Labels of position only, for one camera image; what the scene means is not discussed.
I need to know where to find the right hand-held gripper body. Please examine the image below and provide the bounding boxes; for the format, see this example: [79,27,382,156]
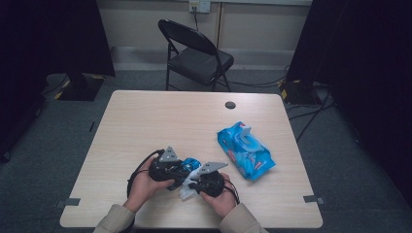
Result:
[193,161,229,199]

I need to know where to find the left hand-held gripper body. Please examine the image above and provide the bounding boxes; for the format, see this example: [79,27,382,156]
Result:
[148,146,183,183]

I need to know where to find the white wet wipe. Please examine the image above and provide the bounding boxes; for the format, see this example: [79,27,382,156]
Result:
[179,166,208,202]

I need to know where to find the blue toy car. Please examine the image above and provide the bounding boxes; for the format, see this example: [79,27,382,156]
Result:
[173,156,202,192]

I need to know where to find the blue wet wipes pack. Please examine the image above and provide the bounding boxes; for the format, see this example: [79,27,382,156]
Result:
[217,120,277,182]

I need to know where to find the person's right hand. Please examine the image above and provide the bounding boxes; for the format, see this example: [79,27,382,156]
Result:
[198,172,238,219]

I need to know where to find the person's left hand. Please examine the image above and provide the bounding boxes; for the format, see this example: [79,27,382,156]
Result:
[122,156,176,214]

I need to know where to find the black folding chair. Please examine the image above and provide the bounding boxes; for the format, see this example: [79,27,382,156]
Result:
[157,18,235,93]

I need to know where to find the grey tape strip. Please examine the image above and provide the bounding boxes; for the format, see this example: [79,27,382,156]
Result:
[302,194,326,206]
[54,197,82,209]

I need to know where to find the black stand base yellow tape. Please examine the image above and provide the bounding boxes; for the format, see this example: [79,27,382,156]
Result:
[53,72,106,102]

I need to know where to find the black floor box yellow tape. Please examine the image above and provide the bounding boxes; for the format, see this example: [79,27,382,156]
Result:
[278,79,323,106]

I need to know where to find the black curtain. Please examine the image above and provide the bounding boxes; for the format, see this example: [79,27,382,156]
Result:
[0,0,117,163]
[286,0,412,208]

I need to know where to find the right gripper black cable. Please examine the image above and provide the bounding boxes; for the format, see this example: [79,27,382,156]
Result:
[223,179,242,206]

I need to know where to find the black floor cables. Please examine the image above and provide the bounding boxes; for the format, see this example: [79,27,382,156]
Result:
[223,66,336,144]

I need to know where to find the white wall socket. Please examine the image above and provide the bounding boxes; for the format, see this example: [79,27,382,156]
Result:
[189,0,212,15]

